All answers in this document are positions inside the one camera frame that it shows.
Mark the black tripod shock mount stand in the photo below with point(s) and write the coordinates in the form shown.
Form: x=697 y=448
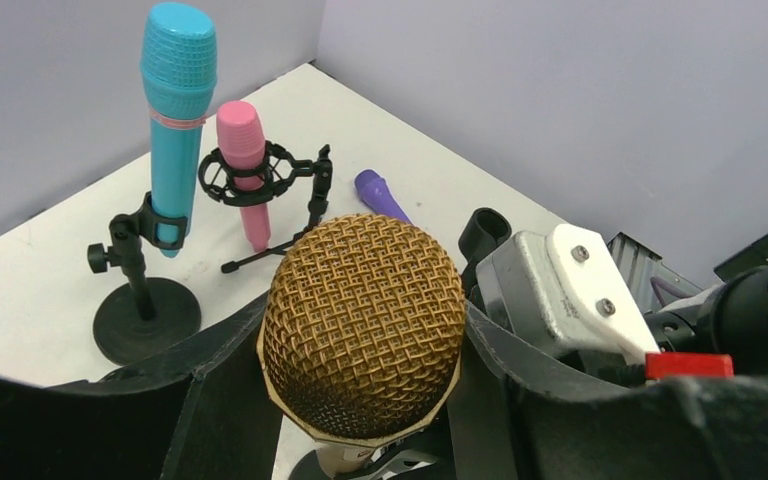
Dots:
x=273 y=177

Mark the gold microphone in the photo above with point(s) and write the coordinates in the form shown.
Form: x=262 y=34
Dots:
x=361 y=339

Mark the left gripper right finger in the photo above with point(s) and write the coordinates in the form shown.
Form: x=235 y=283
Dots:
x=517 y=413

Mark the purple mic black stand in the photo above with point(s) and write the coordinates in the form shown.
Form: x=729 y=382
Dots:
x=485 y=230

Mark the gold mic black stand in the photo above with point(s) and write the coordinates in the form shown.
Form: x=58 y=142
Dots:
x=414 y=458

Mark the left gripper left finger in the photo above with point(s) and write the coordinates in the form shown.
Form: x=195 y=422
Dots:
x=197 y=410

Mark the purple microphone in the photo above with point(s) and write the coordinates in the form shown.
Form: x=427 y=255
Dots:
x=373 y=191

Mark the cyan mic black stand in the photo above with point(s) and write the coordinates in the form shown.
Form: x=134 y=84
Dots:
x=146 y=315

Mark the cyan microphone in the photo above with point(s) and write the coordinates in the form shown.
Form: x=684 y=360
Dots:
x=178 y=65

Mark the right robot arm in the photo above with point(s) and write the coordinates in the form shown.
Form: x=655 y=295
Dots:
x=731 y=319

